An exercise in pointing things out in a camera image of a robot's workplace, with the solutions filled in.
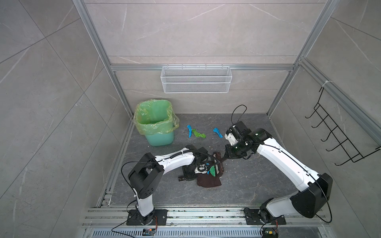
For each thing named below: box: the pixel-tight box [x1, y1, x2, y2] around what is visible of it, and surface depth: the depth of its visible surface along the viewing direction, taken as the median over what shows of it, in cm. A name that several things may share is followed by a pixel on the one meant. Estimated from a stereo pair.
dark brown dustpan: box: [196, 173, 222, 188], surface depth 87 cm
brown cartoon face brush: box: [212, 151, 229, 178], surface depth 85 cm
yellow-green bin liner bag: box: [133, 99, 180, 136], surface depth 93 cm
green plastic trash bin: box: [133, 99, 177, 147], surface depth 92 cm
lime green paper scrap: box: [191, 128, 207, 139], surface depth 108 cm
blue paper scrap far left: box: [186, 124, 192, 139], surface depth 109 cm
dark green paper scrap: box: [209, 165, 216, 178], surface depth 89 cm
